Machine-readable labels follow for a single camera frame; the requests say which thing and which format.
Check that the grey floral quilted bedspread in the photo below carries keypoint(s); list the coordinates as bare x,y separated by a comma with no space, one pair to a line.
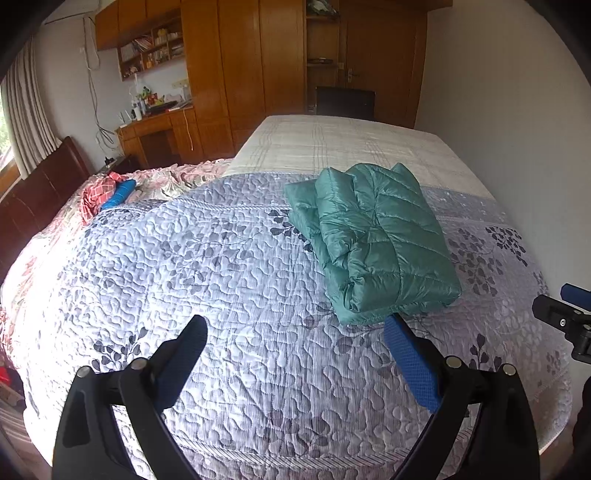
231,277

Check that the window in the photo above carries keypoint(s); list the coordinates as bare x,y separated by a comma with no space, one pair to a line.
5,138

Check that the wooden wall shelf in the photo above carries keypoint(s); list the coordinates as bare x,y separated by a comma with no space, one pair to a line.
152,50

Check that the black chair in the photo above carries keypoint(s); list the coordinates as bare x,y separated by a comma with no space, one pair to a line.
344,104

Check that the white plaid bed sheet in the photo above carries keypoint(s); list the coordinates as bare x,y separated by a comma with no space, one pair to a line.
346,143

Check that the blue cloth roll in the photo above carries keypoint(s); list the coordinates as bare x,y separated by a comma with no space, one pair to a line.
121,191

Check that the dark bedside table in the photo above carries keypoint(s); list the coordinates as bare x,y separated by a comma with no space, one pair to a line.
117,164

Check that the assorted desk clutter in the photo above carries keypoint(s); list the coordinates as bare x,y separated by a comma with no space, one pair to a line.
152,104

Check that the wooden door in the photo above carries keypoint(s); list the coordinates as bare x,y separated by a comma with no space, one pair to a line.
388,55

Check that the green puffer jacket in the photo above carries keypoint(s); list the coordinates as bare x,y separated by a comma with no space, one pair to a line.
383,240

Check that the red checked cloth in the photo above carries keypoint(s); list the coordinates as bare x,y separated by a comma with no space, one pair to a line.
97,194

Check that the dark wooden headboard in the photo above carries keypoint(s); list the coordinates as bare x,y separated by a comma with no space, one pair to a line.
41,184

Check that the wooden desk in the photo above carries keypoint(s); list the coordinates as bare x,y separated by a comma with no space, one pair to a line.
157,124

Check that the tall wooden niche shelf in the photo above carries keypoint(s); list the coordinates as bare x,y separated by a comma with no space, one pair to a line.
323,41

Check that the wooden wardrobe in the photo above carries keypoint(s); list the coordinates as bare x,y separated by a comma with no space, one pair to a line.
240,60

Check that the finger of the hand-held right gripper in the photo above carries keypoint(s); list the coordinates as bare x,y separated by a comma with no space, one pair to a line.
554,314
575,293

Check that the grey striped curtain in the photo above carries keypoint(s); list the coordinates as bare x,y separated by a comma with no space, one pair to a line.
32,110

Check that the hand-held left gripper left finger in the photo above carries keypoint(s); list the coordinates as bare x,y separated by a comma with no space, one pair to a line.
184,355

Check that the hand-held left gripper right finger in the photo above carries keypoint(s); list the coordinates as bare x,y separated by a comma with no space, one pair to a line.
413,364

